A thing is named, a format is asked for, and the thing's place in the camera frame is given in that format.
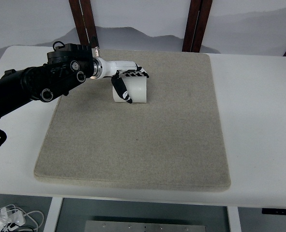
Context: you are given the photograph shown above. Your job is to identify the black desk control panel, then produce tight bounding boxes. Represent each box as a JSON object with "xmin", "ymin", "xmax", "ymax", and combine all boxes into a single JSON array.
[{"xmin": 262, "ymin": 208, "xmax": 286, "ymax": 216}]

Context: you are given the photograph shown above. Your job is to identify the dark wooden screen frame left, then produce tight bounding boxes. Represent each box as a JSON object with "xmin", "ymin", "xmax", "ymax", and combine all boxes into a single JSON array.
[{"xmin": 69, "ymin": 0, "xmax": 99, "ymax": 48}]

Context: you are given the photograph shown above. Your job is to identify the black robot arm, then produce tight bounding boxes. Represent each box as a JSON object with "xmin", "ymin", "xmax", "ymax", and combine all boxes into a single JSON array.
[{"xmin": 0, "ymin": 41, "xmax": 149, "ymax": 118}]

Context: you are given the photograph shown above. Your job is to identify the white ribbed cup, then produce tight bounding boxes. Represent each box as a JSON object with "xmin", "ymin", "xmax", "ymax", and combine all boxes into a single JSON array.
[{"xmin": 112, "ymin": 74, "xmax": 147, "ymax": 103}]

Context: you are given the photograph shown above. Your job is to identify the beige felt mat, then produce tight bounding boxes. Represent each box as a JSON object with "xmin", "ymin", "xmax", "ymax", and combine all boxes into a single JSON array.
[{"xmin": 34, "ymin": 50, "xmax": 231, "ymax": 191}]

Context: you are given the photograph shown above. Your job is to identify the dark wooden screen frame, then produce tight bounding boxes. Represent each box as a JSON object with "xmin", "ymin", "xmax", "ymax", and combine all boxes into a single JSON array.
[
  {"xmin": 69, "ymin": 0, "xmax": 99, "ymax": 48},
  {"xmin": 182, "ymin": 0, "xmax": 213, "ymax": 53}
]

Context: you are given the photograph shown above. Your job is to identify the white robotic hand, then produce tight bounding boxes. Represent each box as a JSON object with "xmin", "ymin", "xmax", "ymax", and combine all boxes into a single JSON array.
[{"xmin": 93, "ymin": 58, "xmax": 149, "ymax": 103}]

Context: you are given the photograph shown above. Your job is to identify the grey metal plate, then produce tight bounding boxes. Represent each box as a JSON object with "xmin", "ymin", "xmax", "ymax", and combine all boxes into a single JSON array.
[{"xmin": 84, "ymin": 220, "xmax": 206, "ymax": 232}]

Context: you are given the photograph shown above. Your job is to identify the dark wooden screen frame right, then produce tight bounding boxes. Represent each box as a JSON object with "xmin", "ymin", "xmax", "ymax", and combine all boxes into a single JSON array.
[{"xmin": 182, "ymin": 0, "xmax": 213, "ymax": 53}]

